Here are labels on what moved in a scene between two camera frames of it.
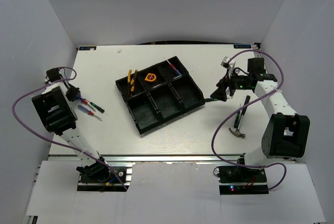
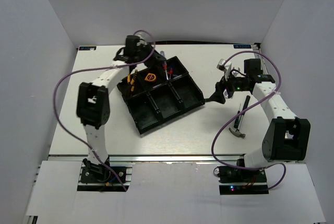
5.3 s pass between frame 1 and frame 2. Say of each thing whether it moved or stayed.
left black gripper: moved
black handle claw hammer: stayed
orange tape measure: stayed
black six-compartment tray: stayed
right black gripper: stayed
